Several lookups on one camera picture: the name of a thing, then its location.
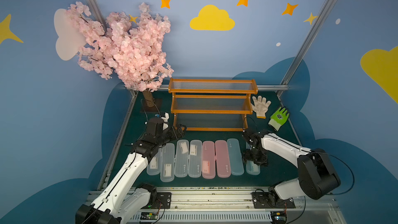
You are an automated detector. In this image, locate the pink cherry blossom tree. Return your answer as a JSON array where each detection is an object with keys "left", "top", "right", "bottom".
[{"left": 66, "top": 2, "right": 174, "bottom": 107}]

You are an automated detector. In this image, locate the right small circuit board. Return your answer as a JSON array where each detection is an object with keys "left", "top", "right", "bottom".
[{"left": 271, "top": 212, "right": 287, "bottom": 224}]

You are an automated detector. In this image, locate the pink pencil case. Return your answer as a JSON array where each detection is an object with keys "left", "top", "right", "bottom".
[
  {"left": 215, "top": 140, "right": 231, "bottom": 178},
  {"left": 202, "top": 141, "right": 216, "bottom": 179}
]

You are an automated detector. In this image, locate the left small circuit board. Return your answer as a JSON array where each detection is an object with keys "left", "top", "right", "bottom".
[{"left": 140, "top": 212, "right": 158, "bottom": 221}]

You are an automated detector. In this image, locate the small circuit board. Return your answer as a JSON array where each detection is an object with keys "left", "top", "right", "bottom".
[
  {"left": 271, "top": 212, "right": 287, "bottom": 224},
  {"left": 140, "top": 212, "right": 158, "bottom": 221}
]

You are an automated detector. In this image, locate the white knit glove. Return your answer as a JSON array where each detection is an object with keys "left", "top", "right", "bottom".
[{"left": 251, "top": 95, "right": 272, "bottom": 119}]

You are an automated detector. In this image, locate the clear pencil case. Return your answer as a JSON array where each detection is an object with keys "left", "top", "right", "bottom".
[
  {"left": 160, "top": 143, "right": 175, "bottom": 183},
  {"left": 175, "top": 140, "right": 189, "bottom": 178},
  {"left": 147, "top": 148, "right": 162, "bottom": 176},
  {"left": 188, "top": 140, "right": 202, "bottom": 178}
]

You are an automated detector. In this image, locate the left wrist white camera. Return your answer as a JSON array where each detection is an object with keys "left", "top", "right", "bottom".
[{"left": 160, "top": 112, "right": 170, "bottom": 131}]

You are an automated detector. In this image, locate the blue pencil case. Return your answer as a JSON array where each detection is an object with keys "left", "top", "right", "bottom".
[
  {"left": 246, "top": 159, "right": 260, "bottom": 175},
  {"left": 227, "top": 139, "right": 244, "bottom": 176}
]

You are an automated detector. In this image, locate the orange three-tier shelf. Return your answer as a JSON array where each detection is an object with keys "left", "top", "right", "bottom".
[{"left": 169, "top": 79, "right": 258, "bottom": 132}]

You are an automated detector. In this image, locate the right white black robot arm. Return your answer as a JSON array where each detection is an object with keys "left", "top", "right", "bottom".
[{"left": 243, "top": 129, "right": 341, "bottom": 205}]

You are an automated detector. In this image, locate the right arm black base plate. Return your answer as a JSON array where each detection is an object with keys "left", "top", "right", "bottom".
[{"left": 251, "top": 191, "right": 295, "bottom": 209}]

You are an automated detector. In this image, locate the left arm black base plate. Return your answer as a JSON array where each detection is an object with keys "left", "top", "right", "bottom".
[{"left": 143, "top": 192, "right": 172, "bottom": 209}]

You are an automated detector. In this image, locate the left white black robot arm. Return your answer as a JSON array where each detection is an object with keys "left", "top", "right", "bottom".
[{"left": 75, "top": 116, "right": 187, "bottom": 224}]

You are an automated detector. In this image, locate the green white work glove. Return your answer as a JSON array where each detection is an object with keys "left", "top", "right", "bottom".
[{"left": 268, "top": 107, "right": 290, "bottom": 132}]

